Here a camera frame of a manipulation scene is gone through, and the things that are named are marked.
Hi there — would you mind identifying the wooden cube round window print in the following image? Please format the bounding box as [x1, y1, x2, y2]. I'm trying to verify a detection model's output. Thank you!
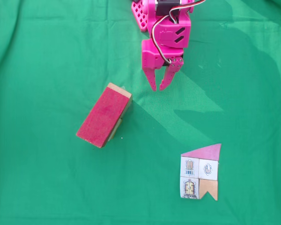
[107, 117, 123, 142]

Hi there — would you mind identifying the red wooden roof block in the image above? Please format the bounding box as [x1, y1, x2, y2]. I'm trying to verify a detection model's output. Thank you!
[76, 87, 131, 148]

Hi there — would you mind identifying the green cloth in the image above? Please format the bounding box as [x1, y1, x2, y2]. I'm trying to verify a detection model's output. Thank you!
[0, 0, 281, 225]

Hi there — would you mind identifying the paper house picture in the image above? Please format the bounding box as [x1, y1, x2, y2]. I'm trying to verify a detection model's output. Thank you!
[179, 143, 222, 202]

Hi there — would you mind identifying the white red black servo cable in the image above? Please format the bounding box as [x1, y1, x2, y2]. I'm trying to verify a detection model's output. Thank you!
[168, 0, 206, 24]
[152, 15, 174, 64]

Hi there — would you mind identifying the wooden cube balcony window print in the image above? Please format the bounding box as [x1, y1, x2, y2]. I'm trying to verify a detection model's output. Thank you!
[107, 82, 133, 113]

